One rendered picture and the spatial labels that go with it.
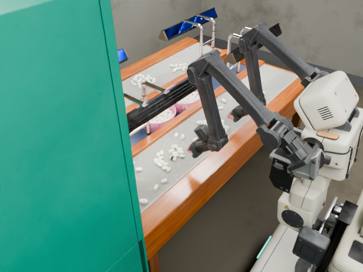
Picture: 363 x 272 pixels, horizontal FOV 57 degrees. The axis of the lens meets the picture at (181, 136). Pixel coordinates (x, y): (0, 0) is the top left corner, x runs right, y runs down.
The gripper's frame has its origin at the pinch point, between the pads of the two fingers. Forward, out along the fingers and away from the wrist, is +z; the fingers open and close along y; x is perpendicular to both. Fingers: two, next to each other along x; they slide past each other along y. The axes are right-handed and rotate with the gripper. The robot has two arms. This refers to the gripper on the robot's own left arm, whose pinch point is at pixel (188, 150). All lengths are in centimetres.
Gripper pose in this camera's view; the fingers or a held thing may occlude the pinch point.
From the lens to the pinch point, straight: 171.3
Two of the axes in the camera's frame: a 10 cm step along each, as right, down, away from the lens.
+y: -6.4, 5.0, -5.8
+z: -5.7, 2.0, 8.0
